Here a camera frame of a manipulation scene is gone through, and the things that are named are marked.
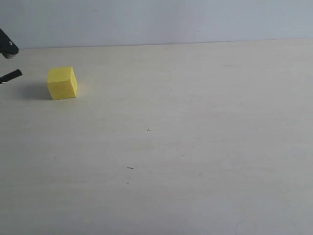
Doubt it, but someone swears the yellow foam cube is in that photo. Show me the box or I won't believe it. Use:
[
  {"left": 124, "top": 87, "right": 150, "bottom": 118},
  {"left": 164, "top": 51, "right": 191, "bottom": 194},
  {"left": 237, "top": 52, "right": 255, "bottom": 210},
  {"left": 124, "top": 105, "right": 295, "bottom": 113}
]
[{"left": 47, "top": 67, "right": 78, "bottom": 100}]

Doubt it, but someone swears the black and white whiteboard marker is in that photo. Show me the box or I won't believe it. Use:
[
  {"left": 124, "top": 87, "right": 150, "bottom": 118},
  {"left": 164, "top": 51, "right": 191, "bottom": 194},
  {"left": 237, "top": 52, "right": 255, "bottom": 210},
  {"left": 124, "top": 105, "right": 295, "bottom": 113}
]
[{"left": 0, "top": 69, "right": 22, "bottom": 84}]

